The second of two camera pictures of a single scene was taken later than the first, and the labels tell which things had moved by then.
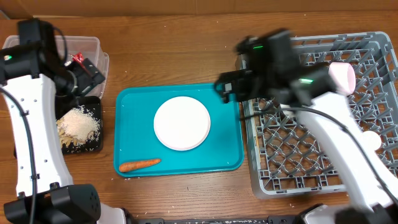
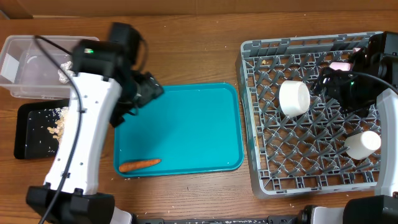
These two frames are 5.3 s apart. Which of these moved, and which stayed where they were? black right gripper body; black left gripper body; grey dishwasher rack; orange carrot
Moved: black right gripper body; black left gripper body
Stayed: grey dishwasher rack; orange carrot
